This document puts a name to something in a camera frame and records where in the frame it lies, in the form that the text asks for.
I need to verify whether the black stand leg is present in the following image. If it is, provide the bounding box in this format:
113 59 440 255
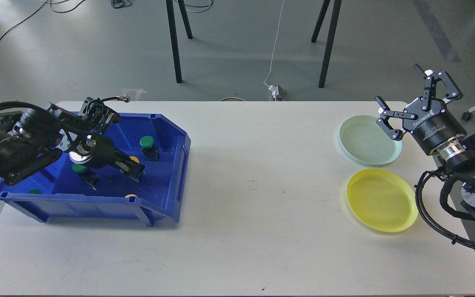
165 0 193 83
311 0 342 88

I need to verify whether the yellow push button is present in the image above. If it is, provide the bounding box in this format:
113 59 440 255
128 156 145 182

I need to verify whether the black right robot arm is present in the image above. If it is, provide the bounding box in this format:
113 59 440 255
375 64 475 250

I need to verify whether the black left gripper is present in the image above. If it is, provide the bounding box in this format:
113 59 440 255
84 137 145 182

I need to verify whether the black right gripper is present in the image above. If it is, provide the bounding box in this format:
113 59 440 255
375 63 468 156

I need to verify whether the blue plastic bin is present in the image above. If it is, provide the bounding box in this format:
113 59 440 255
0 108 192 227

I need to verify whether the black stand leg right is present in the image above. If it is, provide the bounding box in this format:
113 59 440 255
311 0 342 88

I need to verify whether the light green plate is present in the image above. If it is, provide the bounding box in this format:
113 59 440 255
338 115 403 167

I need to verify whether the yellow plate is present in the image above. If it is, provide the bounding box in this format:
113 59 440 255
346 168 419 233

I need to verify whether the black floor cable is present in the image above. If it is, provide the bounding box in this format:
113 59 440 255
0 0 85 68

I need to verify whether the white cable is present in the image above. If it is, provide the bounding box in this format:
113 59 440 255
263 0 286 88

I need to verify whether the black stand leg left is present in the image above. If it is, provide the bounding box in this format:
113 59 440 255
165 0 193 83

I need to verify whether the green push button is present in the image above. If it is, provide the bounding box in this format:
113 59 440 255
71 164 100 191
139 135 160 162

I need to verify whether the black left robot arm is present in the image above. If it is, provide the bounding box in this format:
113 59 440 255
0 96 145 186

